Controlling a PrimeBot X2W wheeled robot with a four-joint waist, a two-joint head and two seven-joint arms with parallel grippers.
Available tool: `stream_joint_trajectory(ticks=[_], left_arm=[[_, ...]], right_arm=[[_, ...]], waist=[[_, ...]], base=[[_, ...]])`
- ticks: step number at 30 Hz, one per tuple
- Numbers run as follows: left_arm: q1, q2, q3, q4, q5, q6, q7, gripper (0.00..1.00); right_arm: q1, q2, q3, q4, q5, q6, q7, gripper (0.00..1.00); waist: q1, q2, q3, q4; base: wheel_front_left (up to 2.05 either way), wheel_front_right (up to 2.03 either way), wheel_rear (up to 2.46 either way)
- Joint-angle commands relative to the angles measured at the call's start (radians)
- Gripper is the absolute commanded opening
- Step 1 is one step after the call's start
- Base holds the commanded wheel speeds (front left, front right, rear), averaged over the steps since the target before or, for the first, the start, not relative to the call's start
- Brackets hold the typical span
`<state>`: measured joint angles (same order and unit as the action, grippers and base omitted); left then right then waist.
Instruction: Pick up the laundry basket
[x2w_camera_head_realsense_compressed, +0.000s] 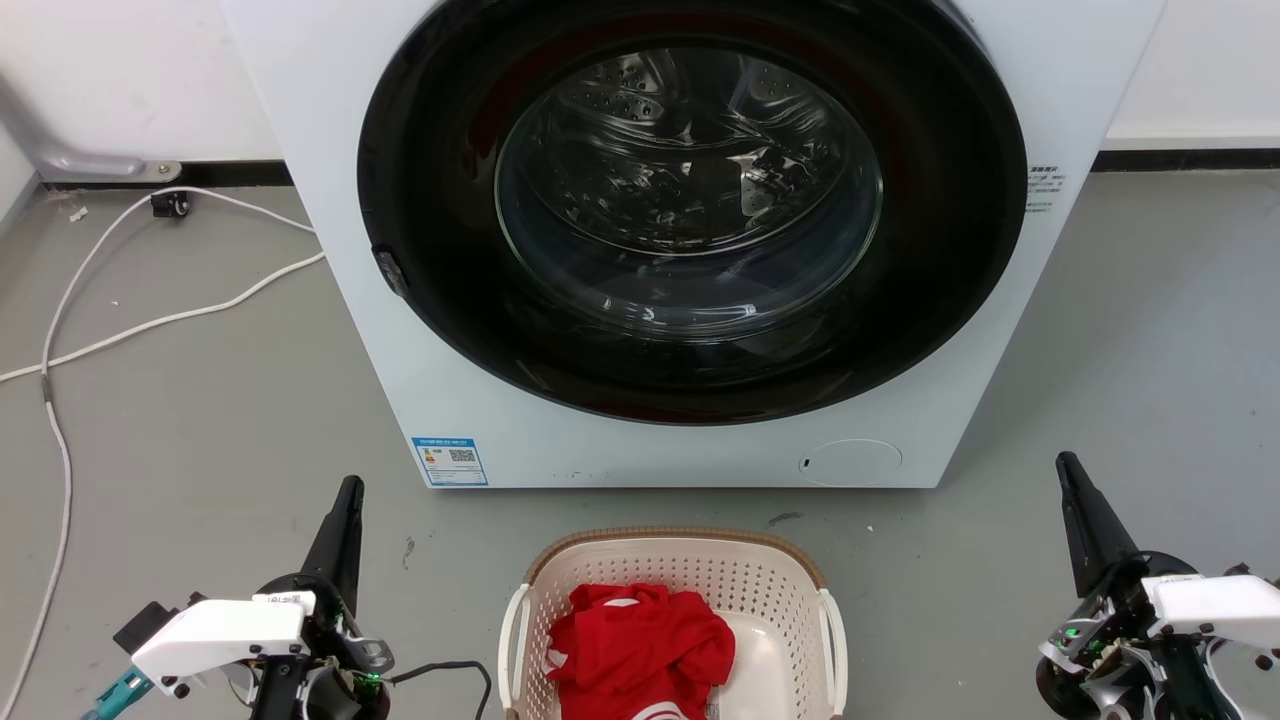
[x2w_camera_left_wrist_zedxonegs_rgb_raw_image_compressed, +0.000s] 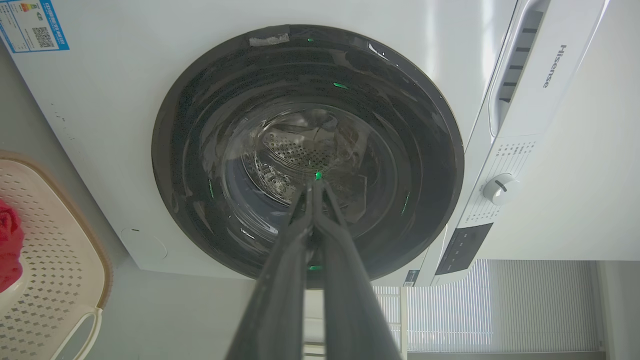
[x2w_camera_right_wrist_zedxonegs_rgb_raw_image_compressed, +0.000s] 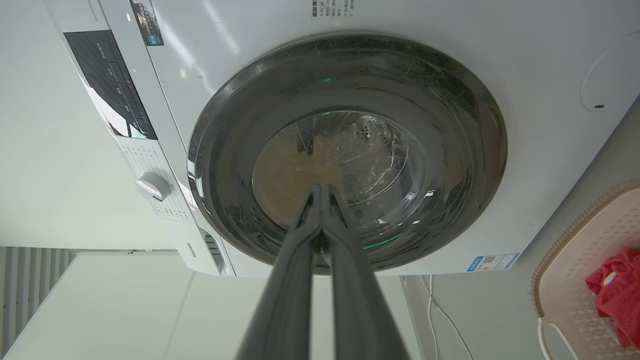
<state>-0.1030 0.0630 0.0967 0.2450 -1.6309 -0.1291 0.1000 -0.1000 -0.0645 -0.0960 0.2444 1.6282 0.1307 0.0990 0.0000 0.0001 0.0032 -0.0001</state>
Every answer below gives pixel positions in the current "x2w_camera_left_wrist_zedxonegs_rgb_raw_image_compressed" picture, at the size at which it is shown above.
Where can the white window blind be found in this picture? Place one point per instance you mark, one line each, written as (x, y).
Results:
(500, 305)

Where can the white Hisense washing machine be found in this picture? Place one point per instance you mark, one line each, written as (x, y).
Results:
(125, 125)

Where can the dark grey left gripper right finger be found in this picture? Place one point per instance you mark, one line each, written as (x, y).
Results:
(350, 300)

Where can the dark round washer door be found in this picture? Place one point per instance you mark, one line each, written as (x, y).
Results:
(307, 150)

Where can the blue energy label sticker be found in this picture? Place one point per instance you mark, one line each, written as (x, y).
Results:
(34, 25)

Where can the red garment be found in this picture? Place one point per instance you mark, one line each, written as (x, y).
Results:
(9, 247)

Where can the cream perforated laundry basket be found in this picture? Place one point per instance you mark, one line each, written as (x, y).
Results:
(55, 250)

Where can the black washer display panel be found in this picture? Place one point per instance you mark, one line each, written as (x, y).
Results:
(462, 248)

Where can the white washer control knob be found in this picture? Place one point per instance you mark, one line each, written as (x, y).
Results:
(500, 188)

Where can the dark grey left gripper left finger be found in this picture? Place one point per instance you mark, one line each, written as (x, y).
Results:
(280, 295)

